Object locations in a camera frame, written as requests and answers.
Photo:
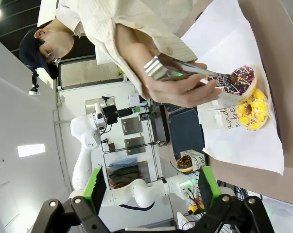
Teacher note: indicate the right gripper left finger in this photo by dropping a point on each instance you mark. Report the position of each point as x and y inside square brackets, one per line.
[92, 191]

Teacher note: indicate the yellow sprinkled donut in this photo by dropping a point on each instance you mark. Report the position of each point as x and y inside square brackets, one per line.
[258, 114]

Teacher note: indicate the chocolate donut coloured sprinkles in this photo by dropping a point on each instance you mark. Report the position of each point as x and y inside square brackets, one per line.
[246, 77]

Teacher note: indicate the person's left forearm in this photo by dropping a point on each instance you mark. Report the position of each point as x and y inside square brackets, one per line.
[136, 60]

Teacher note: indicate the metal serving tongs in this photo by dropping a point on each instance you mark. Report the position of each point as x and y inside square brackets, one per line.
[156, 69]

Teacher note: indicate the white wall outlet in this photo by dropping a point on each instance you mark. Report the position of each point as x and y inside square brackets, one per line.
[133, 99]

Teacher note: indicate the folded blue cloth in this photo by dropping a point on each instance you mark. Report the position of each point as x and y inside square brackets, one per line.
[123, 162]

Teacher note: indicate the clear eyeglasses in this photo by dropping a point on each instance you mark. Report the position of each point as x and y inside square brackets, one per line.
[55, 59]

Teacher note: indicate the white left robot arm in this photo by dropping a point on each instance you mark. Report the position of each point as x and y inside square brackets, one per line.
[136, 191]

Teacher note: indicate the camera on black mount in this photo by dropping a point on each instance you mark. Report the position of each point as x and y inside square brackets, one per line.
[34, 82]

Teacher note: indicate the rectangular ceiling light panel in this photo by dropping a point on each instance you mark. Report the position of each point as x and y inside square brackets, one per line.
[30, 150]

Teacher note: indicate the chocolate donut orange sprinkles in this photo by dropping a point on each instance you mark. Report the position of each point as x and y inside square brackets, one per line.
[184, 163]

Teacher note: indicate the large white paper sheet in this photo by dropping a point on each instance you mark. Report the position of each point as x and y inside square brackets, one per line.
[233, 150]

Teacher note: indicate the black plastic tray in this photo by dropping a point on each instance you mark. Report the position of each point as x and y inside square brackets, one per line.
[185, 131]

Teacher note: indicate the person's left hand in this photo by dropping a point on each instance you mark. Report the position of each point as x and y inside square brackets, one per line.
[175, 94]

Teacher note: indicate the grey wall panel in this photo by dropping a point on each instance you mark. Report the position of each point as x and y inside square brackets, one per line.
[88, 72]

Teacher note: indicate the dark green cloth stack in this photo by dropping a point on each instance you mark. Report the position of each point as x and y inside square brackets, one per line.
[124, 177]

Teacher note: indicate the dark navy cap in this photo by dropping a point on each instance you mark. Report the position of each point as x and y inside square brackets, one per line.
[29, 53]

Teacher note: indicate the person in cream shirt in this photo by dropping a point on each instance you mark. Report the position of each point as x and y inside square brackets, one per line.
[136, 14]

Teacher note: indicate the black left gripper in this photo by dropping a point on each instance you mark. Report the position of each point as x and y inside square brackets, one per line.
[109, 115]

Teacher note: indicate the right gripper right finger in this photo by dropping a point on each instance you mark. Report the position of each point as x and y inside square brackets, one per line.
[210, 189]

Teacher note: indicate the square metal plate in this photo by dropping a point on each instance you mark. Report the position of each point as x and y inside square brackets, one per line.
[131, 125]
[135, 145]

